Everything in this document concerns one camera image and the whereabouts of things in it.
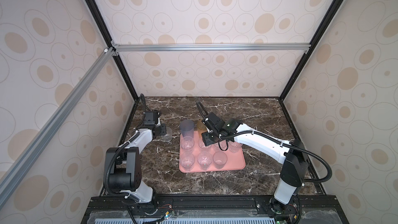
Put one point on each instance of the black frame post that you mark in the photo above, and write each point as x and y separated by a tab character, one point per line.
324	24
103	29

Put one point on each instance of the silver aluminium side bar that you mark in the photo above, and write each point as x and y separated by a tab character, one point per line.
29	156

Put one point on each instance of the black frame post left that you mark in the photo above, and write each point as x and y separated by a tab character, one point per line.
103	29

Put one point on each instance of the black frame post right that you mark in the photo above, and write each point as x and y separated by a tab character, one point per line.
324	24

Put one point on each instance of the pink plastic tray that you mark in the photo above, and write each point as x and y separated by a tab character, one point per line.
195	157

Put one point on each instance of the clear faceted glass front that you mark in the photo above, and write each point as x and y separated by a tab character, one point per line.
202	146

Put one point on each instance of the small clear cup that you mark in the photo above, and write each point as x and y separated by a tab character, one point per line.
167	137

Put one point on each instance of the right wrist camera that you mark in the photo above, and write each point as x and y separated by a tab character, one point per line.
213	119

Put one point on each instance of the frosted white cup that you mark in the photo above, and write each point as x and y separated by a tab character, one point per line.
220	159

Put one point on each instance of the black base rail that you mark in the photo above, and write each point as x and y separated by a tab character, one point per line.
214	209

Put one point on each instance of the clear faceted glass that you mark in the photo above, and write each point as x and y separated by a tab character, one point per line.
202	146
187	144

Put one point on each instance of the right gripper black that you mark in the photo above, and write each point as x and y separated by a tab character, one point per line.
205	139

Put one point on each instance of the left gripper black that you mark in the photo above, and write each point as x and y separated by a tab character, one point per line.
162	129

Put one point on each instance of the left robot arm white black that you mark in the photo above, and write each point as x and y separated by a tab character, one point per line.
123	169

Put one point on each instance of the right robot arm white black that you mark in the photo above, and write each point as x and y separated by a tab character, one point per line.
293	158

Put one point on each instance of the grey frosted tumbler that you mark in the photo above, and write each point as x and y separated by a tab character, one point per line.
187	128

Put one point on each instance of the yellow transparent tumbler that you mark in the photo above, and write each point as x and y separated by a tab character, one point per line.
201	126

